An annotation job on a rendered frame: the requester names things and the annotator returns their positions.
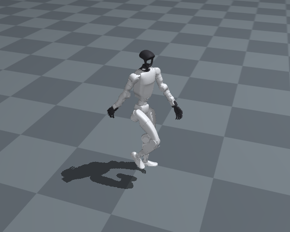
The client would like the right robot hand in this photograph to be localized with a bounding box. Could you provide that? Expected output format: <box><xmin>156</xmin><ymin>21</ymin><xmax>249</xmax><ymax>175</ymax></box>
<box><xmin>107</xmin><ymin>107</ymin><xmax>118</xmax><ymax>118</ymax></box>

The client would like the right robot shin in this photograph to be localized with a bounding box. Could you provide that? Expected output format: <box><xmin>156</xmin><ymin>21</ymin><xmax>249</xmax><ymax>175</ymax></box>
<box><xmin>136</xmin><ymin>139</ymin><xmax>158</xmax><ymax>159</ymax></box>

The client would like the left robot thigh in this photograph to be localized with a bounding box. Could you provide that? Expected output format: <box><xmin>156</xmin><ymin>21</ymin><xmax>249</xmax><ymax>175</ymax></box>
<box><xmin>141</xmin><ymin>107</ymin><xmax>156</xmax><ymax>143</ymax></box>

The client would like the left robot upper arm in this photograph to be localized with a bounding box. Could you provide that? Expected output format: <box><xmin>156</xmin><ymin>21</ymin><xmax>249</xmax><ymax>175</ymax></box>
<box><xmin>154</xmin><ymin>68</ymin><xmax>168</xmax><ymax>92</ymax></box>

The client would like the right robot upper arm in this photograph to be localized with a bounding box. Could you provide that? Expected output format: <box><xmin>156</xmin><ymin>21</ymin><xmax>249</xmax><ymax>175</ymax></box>
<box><xmin>123</xmin><ymin>72</ymin><xmax>140</xmax><ymax>99</ymax></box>

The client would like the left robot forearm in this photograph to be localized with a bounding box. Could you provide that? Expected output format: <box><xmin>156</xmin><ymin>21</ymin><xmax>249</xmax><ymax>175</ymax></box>
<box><xmin>163</xmin><ymin>88</ymin><xmax>175</xmax><ymax>106</ymax></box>

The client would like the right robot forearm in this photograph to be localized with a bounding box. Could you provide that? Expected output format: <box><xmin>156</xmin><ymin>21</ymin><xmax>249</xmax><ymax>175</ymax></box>
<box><xmin>112</xmin><ymin>92</ymin><xmax>126</xmax><ymax>109</ymax></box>

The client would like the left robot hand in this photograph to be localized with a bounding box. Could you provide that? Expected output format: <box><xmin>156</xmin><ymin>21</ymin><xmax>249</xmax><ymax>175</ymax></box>
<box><xmin>172</xmin><ymin>101</ymin><xmax>183</xmax><ymax>119</ymax></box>

